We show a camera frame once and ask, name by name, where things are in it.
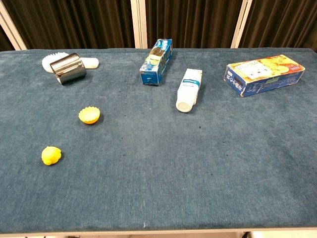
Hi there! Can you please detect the tall blue product box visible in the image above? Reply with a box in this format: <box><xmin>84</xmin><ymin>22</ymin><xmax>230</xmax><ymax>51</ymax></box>
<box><xmin>139</xmin><ymin>38</ymin><xmax>173</xmax><ymax>86</ymax></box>

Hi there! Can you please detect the yellow toy lump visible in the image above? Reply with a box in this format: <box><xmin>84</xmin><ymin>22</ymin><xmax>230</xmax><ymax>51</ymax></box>
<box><xmin>41</xmin><ymin>146</ymin><xmax>62</xmax><ymax>166</ymax></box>

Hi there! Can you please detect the white plastic brush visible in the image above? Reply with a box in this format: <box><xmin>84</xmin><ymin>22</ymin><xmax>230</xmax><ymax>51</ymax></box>
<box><xmin>41</xmin><ymin>50</ymin><xmax>100</xmax><ymax>73</ymax></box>

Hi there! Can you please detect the white slanted frame post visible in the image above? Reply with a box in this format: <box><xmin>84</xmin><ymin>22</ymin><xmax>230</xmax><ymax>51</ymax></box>
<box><xmin>230</xmin><ymin>0</ymin><xmax>253</xmax><ymax>49</ymax></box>
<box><xmin>0</xmin><ymin>1</ymin><xmax>27</xmax><ymax>51</ymax></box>

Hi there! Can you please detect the blue table cloth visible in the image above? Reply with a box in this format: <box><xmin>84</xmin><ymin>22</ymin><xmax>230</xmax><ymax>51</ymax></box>
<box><xmin>0</xmin><ymin>48</ymin><xmax>317</xmax><ymax>234</ymax></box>

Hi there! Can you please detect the white upright frame post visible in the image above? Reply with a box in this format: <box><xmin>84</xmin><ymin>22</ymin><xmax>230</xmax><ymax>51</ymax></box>
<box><xmin>130</xmin><ymin>0</ymin><xmax>148</xmax><ymax>49</ymax></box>

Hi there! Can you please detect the white bottle with blue label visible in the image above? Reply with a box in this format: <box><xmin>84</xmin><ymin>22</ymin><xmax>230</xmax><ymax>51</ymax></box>
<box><xmin>175</xmin><ymin>68</ymin><xmax>203</xmax><ymax>113</ymax></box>

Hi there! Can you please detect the dark pleated curtain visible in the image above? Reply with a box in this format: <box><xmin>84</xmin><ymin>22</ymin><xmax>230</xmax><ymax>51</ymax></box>
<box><xmin>0</xmin><ymin>0</ymin><xmax>317</xmax><ymax>53</ymax></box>

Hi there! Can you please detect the yellow scalloped silicone cup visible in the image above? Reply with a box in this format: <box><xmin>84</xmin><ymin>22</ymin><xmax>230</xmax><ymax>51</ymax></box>
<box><xmin>78</xmin><ymin>106</ymin><xmax>101</xmax><ymax>125</ymax></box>

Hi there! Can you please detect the shiny metal cup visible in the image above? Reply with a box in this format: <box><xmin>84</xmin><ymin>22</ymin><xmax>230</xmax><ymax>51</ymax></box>
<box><xmin>50</xmin><ymin>53</ymin><xmax>88</xmax><ymax>85</ymax></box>

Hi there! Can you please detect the blue and yellow socket box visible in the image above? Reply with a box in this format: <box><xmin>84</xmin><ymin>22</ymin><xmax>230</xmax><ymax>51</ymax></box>
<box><xmin>223</xmin><ymin>54</ymin><xmax>306</xmax><ymax>98</ymax></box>

